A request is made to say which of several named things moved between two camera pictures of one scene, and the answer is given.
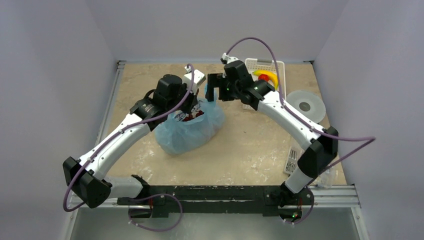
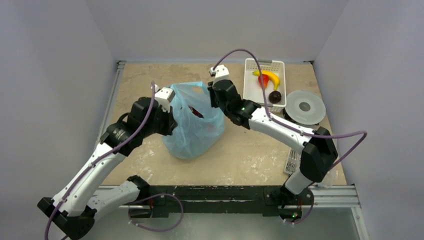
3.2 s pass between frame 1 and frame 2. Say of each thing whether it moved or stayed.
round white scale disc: stayed
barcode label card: stayed
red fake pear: stayed
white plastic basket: stayed
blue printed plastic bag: moved
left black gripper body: moved
